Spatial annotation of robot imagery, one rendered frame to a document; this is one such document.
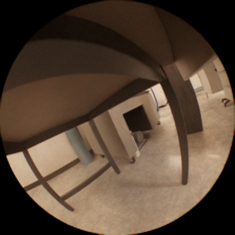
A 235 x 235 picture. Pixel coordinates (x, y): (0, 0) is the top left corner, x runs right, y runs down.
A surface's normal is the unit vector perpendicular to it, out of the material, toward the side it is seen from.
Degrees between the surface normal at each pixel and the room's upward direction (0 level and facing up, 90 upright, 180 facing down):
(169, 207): 0
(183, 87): 90
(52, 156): 90
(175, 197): 0
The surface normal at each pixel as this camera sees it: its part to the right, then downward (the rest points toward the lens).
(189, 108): -0.65, 0.33
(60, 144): 0.65, -0.26
